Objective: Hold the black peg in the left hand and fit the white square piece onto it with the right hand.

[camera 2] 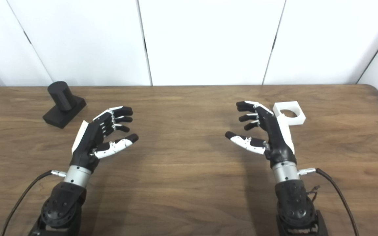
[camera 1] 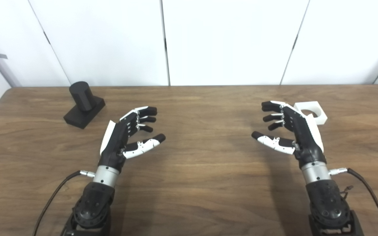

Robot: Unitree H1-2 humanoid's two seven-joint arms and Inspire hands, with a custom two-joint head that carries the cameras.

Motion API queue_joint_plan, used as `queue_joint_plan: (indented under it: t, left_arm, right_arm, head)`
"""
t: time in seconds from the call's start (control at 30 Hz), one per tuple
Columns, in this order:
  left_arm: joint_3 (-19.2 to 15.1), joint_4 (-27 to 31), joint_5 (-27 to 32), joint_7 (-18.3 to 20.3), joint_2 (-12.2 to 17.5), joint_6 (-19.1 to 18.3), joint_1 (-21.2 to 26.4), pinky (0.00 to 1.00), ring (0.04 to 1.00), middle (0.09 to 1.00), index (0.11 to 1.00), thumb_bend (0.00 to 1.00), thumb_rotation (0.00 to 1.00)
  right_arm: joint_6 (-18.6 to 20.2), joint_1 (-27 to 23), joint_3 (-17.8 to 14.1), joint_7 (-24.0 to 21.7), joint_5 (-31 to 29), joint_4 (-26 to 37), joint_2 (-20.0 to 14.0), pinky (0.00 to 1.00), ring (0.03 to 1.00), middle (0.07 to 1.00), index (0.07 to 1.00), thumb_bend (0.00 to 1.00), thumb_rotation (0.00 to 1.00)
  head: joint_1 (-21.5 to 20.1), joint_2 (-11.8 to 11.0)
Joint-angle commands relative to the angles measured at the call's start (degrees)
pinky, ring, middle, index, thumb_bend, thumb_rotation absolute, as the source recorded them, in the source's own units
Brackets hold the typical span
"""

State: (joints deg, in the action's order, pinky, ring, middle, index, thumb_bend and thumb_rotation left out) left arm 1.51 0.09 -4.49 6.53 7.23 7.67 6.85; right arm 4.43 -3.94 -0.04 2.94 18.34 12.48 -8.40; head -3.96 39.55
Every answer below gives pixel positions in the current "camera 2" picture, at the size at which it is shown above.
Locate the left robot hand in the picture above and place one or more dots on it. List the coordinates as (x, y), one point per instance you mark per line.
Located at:
(87, 144)

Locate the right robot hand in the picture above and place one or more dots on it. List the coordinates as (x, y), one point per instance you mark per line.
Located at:
(276, 137)

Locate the white square piece with hole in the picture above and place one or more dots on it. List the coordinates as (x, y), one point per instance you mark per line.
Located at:
(299, 118)

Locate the black peg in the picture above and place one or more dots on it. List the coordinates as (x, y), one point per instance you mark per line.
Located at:
(62, 98)

